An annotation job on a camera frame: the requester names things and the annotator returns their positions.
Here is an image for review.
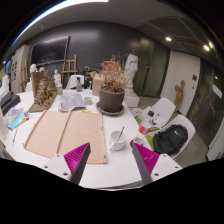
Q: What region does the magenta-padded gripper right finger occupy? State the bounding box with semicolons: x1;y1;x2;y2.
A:
131;142;183;186

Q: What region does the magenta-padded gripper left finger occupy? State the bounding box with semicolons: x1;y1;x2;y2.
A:
41;142;92;186

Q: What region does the green seat cushion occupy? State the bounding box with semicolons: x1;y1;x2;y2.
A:
144;133;158;153

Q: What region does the flat round red coaster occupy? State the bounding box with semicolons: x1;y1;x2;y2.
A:
129;137;144;149

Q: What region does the black backpack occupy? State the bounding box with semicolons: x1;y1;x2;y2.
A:
153;123;189;156

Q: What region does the white ceramic mug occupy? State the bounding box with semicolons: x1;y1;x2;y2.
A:
108;130;128;152

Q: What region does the metal spoon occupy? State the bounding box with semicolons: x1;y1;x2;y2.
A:
116;125;126;143

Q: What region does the pile of papers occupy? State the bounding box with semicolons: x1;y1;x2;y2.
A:
136;105;163;129

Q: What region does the grey plant saucer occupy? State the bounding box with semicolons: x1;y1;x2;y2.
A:
95;101;125;117

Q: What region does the white shell chair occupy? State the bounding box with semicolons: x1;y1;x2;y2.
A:
143;114;197;160
65;74;86;90
133;97;177;129

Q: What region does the printed newspaper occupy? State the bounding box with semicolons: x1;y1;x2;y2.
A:
58;90;87;113

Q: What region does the dried plant in brown pot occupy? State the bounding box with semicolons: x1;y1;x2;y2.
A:
98;53;129;114

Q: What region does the grey spray bottle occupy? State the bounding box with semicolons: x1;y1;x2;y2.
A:
75;76;83;93

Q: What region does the tall wooden figure sculpture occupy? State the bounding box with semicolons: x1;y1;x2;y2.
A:
173;79;186;113

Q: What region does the colourful plastic-wrapped pack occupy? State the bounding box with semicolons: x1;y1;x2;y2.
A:
3;106;31;131

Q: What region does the small white plaster figure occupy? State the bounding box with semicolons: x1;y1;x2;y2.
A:
53;68;63;88

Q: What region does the black flat case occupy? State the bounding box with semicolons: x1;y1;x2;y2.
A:
0;91;22;116

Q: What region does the white plaster torso statue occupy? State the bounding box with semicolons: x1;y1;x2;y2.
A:
123;53;139;90

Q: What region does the wooden easel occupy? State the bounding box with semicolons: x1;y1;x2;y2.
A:
60;54;78;84

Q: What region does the white cabinet with pictures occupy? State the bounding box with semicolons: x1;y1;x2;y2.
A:
9;44;32;94

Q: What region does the dark wall screen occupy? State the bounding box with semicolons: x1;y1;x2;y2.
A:
30;35;71;67

